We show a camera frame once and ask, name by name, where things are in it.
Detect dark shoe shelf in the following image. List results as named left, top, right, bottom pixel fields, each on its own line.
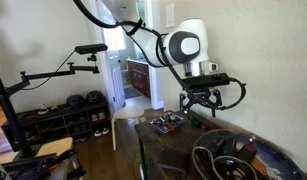
left=0, top=100, right=113, bottom=153

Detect black pouch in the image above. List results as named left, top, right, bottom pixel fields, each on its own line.
left=204, top=134, right=238, bottom=158

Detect white-rimmed sunglasses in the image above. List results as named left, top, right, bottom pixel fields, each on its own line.
left=192, top=145, right=259, bottom=180

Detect white round stool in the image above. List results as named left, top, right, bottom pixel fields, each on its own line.
left=110, top=105, right=146, bottom=152

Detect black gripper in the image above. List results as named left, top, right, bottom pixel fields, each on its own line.
left=178, top=87, right=225, bottom=118

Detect black bicycle helmet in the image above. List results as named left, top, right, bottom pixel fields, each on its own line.
left=65, top=94, right=86, bottom=110
left=85, top=89, right=108, bottom=105

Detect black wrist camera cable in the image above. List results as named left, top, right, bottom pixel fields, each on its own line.
left=206, top=77, right=248, bottom=112

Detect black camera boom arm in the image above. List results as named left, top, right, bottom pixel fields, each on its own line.
left=4, top=53, right=101, bottom=98

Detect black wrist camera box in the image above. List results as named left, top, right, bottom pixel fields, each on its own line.
left=182, top=73, right=233, bottom=91

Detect white light switch plate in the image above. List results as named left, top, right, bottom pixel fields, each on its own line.
left=164, top=2, right=176, bottom=30

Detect black stand pole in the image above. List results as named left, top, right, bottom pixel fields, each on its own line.
left=0, top=62, right=42, bottom=159

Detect dark wooden console table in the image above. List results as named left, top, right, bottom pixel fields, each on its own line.
left=134, top=109, right=307, bottom=180

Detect black stereo camera bar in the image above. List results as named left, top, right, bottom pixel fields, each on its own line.
left=74, top=43, right=109, bottom=56

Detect small red black item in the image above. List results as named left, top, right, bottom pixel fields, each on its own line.
left=237, top=143, right=258, bottom=163

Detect white door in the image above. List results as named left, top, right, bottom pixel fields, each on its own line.
left=95, top=0, right=128, bottom=113

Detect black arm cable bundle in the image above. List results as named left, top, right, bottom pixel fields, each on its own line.
left=72, top=0, right=207, bottom=108

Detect black leather wallet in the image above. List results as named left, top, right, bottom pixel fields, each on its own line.
left=156, top=148, right=191, bottom=177

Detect blue and white tray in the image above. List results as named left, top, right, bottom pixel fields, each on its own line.
left=147, top=109, right=189, bottom=135

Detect dark blue ceramic bowl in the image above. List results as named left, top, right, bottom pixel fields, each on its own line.
left=192, top=129, right=305, bottom=180

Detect small dark box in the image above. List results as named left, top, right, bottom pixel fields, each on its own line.
left=191, top=115, right=205, bottom=130

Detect brown wooden cabinet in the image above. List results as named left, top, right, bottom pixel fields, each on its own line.
left=127, top=59, right=151, bottom=99

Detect light wooden chair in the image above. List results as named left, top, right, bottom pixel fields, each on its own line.
left=0, top=136, right=75, bottom=165

